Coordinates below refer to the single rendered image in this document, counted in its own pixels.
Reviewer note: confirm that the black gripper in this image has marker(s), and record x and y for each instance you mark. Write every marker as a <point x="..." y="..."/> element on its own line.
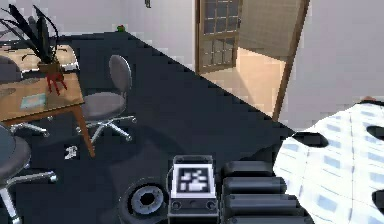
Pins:
<point x="146" y="200"/>

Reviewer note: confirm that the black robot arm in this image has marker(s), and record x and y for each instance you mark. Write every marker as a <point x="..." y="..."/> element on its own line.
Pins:
<point x="246" y="193"/>

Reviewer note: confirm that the grey swivel office chair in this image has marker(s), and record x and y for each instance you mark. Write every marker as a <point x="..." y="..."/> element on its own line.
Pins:
<point x="13" y="160"/>
<point x="106" y="103"/>
<point x="8" y="71"/>

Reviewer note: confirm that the small white floor object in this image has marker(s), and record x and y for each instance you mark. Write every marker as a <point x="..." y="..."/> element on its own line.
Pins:
<point x="71" y="152"/>

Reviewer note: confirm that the brown wooden table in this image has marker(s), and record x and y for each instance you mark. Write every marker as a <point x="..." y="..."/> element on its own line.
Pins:
<point x="50" y="100"/>

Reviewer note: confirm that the red plant stand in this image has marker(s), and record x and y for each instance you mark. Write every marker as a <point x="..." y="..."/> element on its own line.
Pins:
<point x="55" y="81"/>

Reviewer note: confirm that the pale teal book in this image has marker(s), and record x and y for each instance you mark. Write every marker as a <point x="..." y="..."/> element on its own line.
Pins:
<point x="32" y="100"/>

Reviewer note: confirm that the small green object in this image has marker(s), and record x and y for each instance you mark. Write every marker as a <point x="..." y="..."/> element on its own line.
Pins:
<point x="120" y="28"/>

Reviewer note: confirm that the brown glazed room door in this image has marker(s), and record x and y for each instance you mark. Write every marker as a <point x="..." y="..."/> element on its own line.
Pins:
<point x="218" y="33"/>

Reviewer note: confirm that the pale wooden table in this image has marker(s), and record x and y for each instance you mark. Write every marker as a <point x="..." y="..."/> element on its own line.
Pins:
<point x="30" y="58"/>

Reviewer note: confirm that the white patterned bed cover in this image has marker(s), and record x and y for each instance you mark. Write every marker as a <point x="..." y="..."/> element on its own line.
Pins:
<point x="333" y="166"/>

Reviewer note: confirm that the dark spiky house plant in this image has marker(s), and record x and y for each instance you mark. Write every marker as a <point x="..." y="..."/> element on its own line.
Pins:
<point x="40" y="40"/>

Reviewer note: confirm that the dark wall fixture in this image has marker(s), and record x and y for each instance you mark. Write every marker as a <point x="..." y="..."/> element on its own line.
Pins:
<point x="148" y="3"/>

